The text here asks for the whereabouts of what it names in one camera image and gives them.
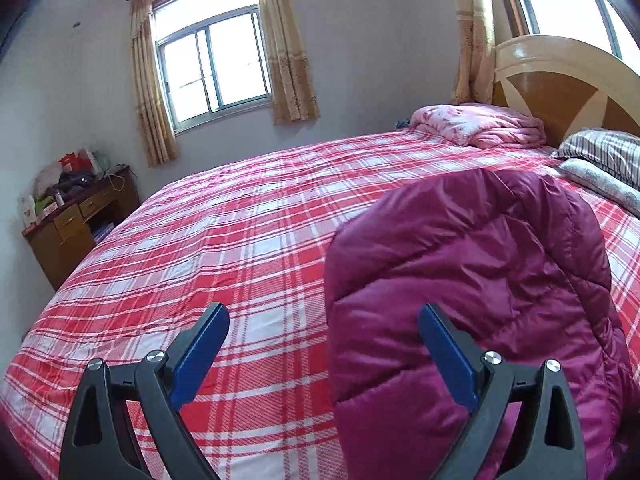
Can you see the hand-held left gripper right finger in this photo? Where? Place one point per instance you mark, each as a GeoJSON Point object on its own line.
{"type": "Point", "coordinates": [447, 360]}

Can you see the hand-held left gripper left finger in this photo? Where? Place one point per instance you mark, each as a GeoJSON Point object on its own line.
{"type": "Point", "coordinates": [195, 360]}

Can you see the purple down jacket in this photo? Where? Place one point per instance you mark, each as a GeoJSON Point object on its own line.
{"type": "Point", "coordinates": [475, 260]}

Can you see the dark purple clothes pile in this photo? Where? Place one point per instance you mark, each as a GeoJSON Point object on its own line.
{"type": "Point", "coordinates": [75, 182]}

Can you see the red plaid bed sheet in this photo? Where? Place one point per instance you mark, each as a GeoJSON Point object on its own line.
{"type": "Point", "coordinates": [225, 235]}

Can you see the blue stack under desk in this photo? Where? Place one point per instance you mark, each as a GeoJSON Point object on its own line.
{"type": "Point", "coordinates": [102, 230]}

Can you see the brown wooden desk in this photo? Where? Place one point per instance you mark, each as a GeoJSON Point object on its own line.
{"type": "Point", "coordinates": [65, 255]}

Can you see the white box with red print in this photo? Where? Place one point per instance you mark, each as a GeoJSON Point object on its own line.
{"type": "Point", "coordinates": [28, 210]}

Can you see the red paper bag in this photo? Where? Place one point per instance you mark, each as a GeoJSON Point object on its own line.
{"type": "Point", "coordinates": [75, 160]}

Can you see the grey floral pillow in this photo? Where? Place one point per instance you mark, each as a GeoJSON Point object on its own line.
{"type": "Point", "coordinates": [600, 182]}

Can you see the white plastic bag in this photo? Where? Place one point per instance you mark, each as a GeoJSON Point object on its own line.
{"type": "Point", "coordinates": [47, 177]}

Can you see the pink floral quilt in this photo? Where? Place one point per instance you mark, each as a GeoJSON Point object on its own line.
{"type": "Point", "coordinates": [480, 122]}

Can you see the grey striped pillow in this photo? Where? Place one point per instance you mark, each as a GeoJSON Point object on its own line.
{"type": "Point", "coordinates": [605, 152]}

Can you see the beige patterned curtain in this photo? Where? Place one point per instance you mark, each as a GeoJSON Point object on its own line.
{"type": "Point", "coordinates": [287, 60]}
{"type": "Point", "coordinates": [472, 35]}
{"type": "Point", "coordinates": [152, 100]}

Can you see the cream and brown headboard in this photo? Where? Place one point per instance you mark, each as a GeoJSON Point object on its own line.
{"type": "Point", "coordinates": [550, 90]}

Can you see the sliding glass window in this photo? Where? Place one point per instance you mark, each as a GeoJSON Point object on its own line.
{"type": "Point", "coordinates": [230, 60]}

